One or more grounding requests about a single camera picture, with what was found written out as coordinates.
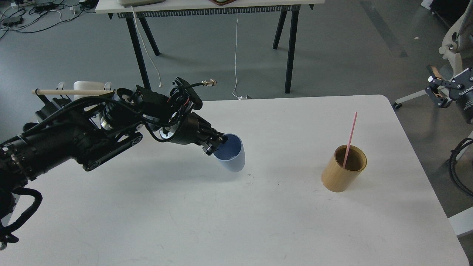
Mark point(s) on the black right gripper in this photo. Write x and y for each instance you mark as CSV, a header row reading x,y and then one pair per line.
x,y
438,90

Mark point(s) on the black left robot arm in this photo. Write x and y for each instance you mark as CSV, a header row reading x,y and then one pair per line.
x,y
94,129

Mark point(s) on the black wire dish rack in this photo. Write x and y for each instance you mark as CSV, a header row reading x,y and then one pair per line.
x,y
51,107

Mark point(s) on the background table black legs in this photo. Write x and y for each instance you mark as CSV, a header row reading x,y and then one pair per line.
x,y
136,12

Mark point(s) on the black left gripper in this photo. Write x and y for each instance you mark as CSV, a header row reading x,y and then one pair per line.
x,y
193,129

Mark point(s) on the wooden cylindrical holder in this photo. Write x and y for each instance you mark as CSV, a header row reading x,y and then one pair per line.
x,y
340,172

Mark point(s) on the pink chopstick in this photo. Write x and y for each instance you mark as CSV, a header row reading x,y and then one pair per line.
x,y
350,138

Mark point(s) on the blue cup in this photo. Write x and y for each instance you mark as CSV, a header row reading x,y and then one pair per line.
x,y
231,153

